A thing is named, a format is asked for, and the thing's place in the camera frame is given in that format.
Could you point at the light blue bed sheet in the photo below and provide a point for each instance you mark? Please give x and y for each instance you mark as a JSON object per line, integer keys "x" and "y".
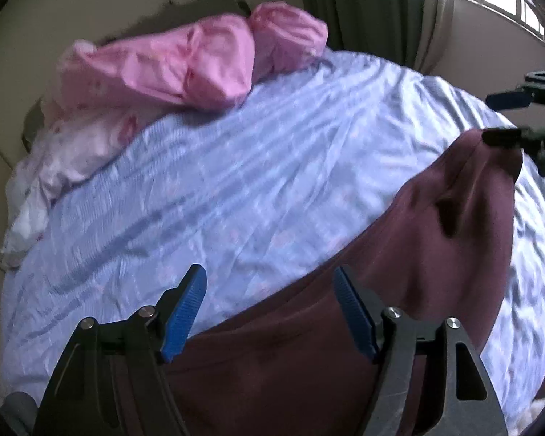
{"x": 254, "y": 168}

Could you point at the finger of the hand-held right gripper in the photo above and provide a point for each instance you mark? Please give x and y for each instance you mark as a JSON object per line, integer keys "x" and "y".
{"x": 508, "y": 98}
{"x": 504, "y": 137}

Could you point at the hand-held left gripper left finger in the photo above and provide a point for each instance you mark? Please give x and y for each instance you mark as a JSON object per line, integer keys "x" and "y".
{"x": 186, "y": 313}

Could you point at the green curtain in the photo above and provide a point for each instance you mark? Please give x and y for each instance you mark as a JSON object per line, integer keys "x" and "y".
{"x": 368, "y": 4}

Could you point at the maroon pants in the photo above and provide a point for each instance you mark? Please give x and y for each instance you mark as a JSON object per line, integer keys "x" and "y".
{"x": 299, "y": 363}

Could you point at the dark headboard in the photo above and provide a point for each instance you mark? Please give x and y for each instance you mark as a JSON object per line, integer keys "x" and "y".
{"x": 195, "y": 9}

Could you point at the white floral duvet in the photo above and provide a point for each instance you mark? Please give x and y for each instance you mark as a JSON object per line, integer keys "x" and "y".
{"x": 72, "y": 154}

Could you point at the pink blanket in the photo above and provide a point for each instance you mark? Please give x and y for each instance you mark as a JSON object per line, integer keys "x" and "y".
{"x": 186, "y": 63}

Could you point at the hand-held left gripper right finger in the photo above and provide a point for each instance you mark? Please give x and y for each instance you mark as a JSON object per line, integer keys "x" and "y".
{"x": 354, "y": 313}

